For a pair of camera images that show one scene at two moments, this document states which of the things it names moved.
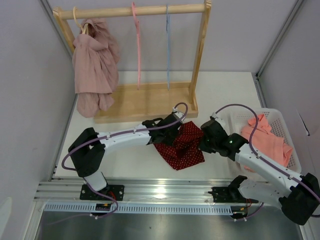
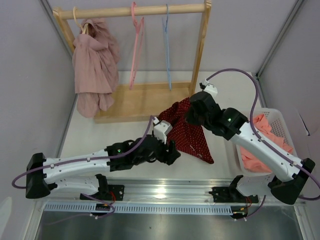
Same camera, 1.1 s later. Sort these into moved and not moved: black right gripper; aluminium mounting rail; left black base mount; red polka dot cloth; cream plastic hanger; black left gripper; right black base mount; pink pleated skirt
Moved: black right gripper; black left gripper; red polka dot cloth
Not moved: cream plastic hanger; right black base mount; left black base mount; pink pleated skirt; aluminium mounting rail
